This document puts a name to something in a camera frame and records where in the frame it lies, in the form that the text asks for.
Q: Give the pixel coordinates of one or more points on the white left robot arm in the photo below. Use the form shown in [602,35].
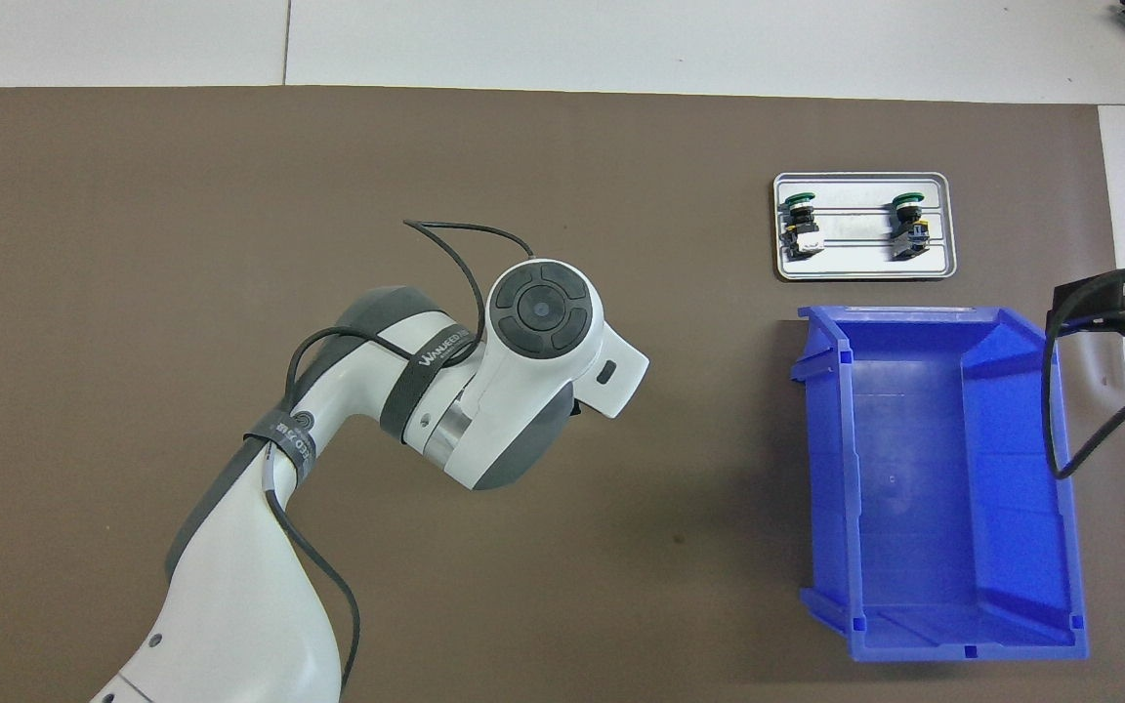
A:
[523,381]

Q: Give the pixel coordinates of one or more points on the grey metal tray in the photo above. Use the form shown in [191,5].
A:
[860,244]

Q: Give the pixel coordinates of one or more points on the blue plastic storage bin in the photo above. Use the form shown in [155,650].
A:
[914,488]

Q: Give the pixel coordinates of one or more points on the brown table mat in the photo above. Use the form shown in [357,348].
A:
[133,244]

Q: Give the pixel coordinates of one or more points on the green push button switch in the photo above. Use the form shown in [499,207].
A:
[802,229]
[909,229]

